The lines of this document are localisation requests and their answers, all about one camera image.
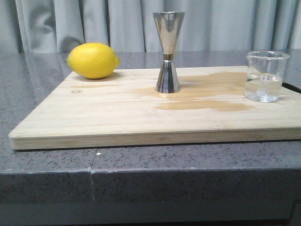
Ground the grey curtain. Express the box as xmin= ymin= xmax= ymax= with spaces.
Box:
xmin=0 ymin=0 xmax=301 ymax=54

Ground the steel double jigger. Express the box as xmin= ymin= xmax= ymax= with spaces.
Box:
xmin=153 ymin=12 xmax=185 ymax=93

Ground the clear glass beaker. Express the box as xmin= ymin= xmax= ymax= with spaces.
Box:
xmin=244 ymin=50 xmax=290 ymax=103

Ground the wooden cutting board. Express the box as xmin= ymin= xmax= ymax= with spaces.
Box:
xmin=9 ymin=66 xmax=301 ymax=150

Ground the yellow lemon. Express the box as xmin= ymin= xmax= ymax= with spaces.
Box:
xmin=66 ymin=42 xmax=119 ymax=79

